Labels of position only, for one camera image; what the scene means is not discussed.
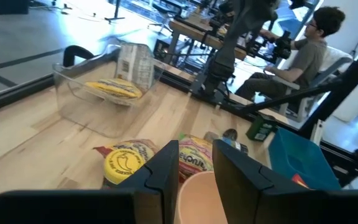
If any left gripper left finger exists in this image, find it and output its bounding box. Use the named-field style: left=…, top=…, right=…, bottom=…
left=0, top=139, right=180, bottom=224

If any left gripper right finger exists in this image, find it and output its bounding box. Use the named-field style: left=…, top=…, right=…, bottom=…
left=213, top=139, right=358, bottom=224

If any yellow lid seasoning can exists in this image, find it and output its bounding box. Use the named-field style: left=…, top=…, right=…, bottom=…
left=101, top=147, right=150, bottom=189

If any green lime chili ramen packet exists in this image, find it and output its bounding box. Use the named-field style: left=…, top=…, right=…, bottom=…
left=178, top=134, right=214, bottom=181

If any dark green small box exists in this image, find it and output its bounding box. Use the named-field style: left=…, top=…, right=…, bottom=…
left=246, top=113, right=278, bottom=142

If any yellow striped food packet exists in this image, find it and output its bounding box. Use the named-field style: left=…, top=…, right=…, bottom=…
left=84, top=77, right=144, bottom=100

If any blue ramen packet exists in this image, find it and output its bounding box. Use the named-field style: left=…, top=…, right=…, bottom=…
left=116, top=42, right=155, bottom=91

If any peach ceramic bowl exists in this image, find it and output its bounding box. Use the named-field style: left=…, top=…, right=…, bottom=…
left=175, top=170, right=229, bottom=224

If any teal plastic tray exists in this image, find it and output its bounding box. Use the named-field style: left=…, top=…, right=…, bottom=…
left=267, top=127, right=343, bottom=191

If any silver aluminium strut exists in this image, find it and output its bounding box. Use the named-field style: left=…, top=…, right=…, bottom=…
left=310, top=119, right=326, bottom=144

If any clear plastic container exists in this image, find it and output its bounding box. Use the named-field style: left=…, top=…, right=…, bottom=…
left=52, top=42, right=167, bottom=139

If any grey office chair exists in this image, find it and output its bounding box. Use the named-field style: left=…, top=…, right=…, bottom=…
left=268, top=45, right=354, bottom=124

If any black box under desk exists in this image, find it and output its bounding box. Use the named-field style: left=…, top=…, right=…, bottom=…
left=152, top=38, right=175, bottom=62

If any person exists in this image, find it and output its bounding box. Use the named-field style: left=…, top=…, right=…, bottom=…
left=234, top=6, right=347, bottom=100

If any wooden desk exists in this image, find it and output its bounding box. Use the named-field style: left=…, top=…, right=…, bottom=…
left=166, top=17, right=248, bottom=63

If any white cloth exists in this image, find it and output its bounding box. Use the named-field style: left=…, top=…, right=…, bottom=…
left=320, top=45, right=354, bottom=74

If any black office chair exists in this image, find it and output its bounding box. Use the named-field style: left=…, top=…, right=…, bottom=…
left=149, top=2, right=174, bottom=34

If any black standing desk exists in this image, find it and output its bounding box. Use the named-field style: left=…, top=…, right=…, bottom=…
left=104, top=0, right=127, bottom=24

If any black computer tower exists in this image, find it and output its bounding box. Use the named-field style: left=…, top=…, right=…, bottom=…
left=0, top=0, right=30, bottom=16

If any black cable loop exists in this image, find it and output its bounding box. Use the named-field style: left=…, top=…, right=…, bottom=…
left=62, top=45, right=95, bottom=68

